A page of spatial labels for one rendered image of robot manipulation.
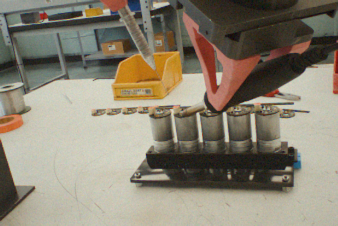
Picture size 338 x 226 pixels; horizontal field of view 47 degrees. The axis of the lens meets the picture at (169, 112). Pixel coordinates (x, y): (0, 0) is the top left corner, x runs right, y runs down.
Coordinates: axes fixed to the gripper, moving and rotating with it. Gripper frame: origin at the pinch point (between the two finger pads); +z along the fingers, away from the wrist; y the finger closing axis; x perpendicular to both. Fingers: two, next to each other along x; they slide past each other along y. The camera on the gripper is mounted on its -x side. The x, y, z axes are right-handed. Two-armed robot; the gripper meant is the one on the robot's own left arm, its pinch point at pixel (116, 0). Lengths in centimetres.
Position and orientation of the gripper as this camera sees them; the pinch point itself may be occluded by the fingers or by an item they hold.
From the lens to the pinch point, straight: 38.3
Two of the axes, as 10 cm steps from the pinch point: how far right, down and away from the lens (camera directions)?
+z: 4.4, 8.5, 2.8
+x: -9.0, 4.1, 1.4
